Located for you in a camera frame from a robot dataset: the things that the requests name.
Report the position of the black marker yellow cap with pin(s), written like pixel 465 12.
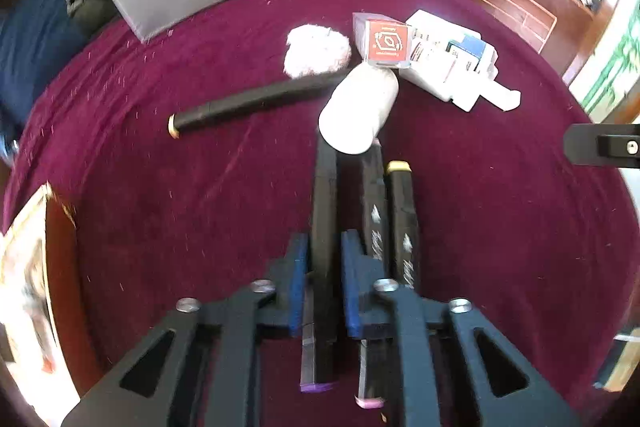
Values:
pixel 402 217

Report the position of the white fluffy cotton pad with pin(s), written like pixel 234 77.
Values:
pixel 315 52

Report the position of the green patterned white panel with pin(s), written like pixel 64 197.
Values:
pixel 610 72

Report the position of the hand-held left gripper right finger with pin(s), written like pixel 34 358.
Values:
pixel 351 287

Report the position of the black marker gold cap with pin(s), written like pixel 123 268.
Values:
pixel 240 103

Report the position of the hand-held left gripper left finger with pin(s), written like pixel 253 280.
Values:
pixel 298 277

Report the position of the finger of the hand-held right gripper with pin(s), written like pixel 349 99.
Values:
pixel 590 147

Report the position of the orange-red small box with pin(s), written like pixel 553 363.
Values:
pixel 387 43

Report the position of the gold-rimmed cardboard box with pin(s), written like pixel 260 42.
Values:
pixel 60 287

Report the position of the dark blue clothing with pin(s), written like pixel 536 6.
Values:
pixel 35 37

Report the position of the black marker pink cap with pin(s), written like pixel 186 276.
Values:
pixel 374 197

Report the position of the blue white medicine box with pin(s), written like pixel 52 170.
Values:
pixel 467 52

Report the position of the white bottle red label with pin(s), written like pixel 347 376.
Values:
pixel 357 107

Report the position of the black marker purple cap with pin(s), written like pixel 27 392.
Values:
pixel 324 207

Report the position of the white long medicine carton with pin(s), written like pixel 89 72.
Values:
pixel 440 77

